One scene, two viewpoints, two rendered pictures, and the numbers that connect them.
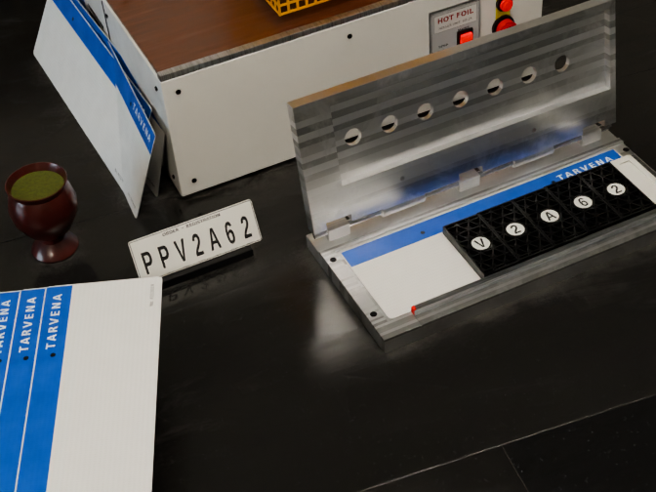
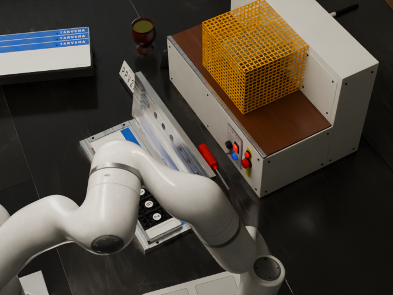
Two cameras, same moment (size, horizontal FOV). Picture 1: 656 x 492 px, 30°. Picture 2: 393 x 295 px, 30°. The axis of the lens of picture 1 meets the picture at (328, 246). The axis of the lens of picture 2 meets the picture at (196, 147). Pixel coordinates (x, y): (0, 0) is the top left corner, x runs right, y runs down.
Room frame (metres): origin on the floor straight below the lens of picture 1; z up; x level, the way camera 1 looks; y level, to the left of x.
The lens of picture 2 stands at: (1.15, -1.50, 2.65)
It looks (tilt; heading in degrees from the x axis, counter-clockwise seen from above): 51 degrees down; 84
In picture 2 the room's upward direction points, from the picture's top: 2 degrees counter-clockwise
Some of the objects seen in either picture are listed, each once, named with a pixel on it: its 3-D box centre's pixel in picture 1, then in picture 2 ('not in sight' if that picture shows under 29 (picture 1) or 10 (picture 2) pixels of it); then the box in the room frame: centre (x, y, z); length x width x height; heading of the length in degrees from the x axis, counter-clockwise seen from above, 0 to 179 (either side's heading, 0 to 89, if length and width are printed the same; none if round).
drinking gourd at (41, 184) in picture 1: (46, 215); (144, 37); (1.17, 0.35, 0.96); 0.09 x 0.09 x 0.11
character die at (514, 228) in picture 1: (514, 232); not in sight; (1.09, -0.23, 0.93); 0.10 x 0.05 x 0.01; 22
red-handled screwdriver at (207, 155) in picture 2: not in sight; (214, 167); (1.33, -0.20, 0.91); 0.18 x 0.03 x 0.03; 109
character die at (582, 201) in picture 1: (582, 205); (148, 205); (1.13, -0.32, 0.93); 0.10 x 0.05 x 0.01; 22
